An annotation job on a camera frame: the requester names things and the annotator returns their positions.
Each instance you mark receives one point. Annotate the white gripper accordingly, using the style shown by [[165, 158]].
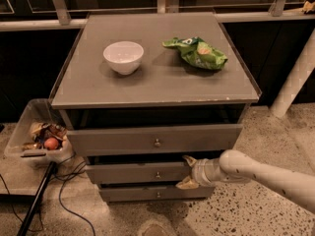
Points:
[[198, 172]]

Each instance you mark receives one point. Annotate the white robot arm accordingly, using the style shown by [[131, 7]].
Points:
[[234, 166]]

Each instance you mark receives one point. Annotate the grey top drawer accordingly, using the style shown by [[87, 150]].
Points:
[[154, 139]]

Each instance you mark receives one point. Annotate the grey drawer cabinet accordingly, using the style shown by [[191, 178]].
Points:
[[164, 91]]

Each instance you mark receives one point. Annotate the green chip bag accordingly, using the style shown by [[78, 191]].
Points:
[[198, 53]]

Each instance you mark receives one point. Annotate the white ceramic bowl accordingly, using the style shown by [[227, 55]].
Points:
[[123, 57]]

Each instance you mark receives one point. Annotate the red apple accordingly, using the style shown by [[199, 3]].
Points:
[[51, 144]]

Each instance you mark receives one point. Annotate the clear plastic bin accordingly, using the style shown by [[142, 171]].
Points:
[[37, 110]]

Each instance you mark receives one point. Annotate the crumpled snack wrappers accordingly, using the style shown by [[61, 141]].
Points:
[[40, 132]]

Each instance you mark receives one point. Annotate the white diagonal pipe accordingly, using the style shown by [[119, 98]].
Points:
[[301, 71]]

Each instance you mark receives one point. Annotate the black pole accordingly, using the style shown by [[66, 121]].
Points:
[[37, 199]]

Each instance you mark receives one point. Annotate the white railing frame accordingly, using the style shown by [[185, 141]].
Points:
[[18, 15]]

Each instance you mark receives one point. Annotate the yellow object on rail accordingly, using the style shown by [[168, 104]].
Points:
[[308, 7]]

